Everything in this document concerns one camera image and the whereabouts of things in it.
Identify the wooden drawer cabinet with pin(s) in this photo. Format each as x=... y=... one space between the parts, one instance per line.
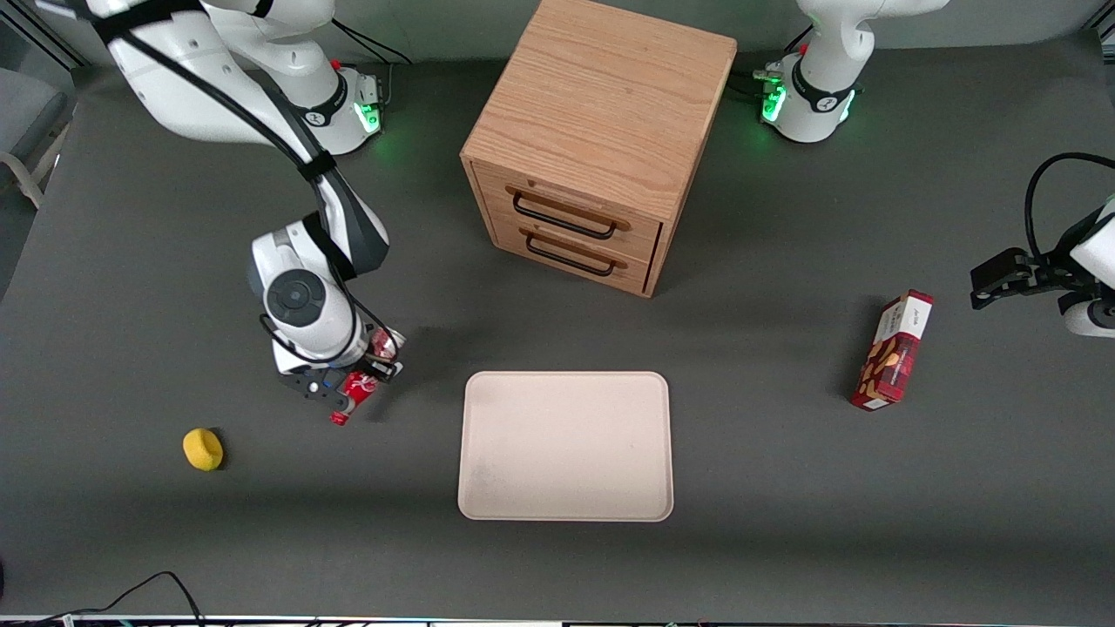
x=601 y=96

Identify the yellow sponge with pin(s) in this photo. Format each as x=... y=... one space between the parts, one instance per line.
x=203 y=449

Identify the red soda can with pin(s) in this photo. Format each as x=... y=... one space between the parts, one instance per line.
x=359 y=389

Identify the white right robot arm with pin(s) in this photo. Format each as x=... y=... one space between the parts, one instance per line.
x=174 y=96

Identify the wooden drawer front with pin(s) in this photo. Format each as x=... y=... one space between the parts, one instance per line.
x=566 y=205
x=575 y=261

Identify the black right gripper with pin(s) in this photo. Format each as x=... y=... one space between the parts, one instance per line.
x=384 y=368

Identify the red plaid shortbread box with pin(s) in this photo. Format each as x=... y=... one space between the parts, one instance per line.
x=893 y=353

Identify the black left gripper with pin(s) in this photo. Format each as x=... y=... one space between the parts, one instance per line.
x=1048 y=271

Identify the beige rectangular tray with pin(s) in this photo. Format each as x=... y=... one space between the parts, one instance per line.
x=566 y=448

